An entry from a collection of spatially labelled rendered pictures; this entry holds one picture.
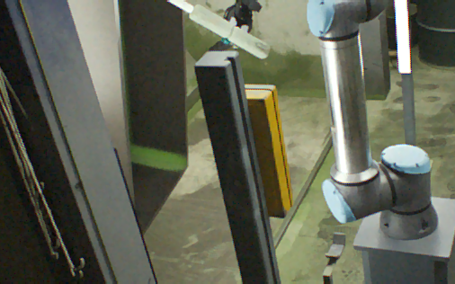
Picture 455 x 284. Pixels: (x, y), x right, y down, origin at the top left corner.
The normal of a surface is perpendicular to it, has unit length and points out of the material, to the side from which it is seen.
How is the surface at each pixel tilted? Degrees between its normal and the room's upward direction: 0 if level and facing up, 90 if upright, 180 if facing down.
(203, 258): 0
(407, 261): 90
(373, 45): 90
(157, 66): 90
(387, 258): 90
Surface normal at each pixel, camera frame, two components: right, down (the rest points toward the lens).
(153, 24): -0.31, 0.52
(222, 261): -0.18, -0.86
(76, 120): 0.90, 0.06
